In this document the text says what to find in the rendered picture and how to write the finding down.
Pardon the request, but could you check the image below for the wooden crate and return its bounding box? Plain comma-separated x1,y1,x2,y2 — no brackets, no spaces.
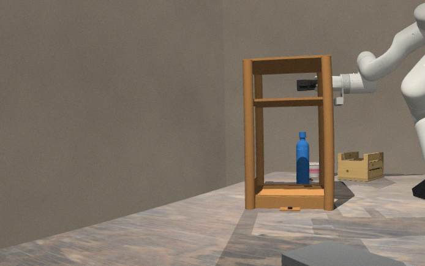
337,151,383,182

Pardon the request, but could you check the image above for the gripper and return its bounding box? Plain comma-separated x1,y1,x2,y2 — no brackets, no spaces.
296,74,343,94

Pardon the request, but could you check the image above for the wooden shelving unit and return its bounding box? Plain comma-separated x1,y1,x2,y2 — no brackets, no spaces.
243,55,334,211

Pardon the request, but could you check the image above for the blue cylinder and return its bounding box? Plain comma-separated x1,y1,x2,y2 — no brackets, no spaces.
296,132,309,184

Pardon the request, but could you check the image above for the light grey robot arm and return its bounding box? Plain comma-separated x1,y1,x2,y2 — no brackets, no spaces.
334,3,425,162

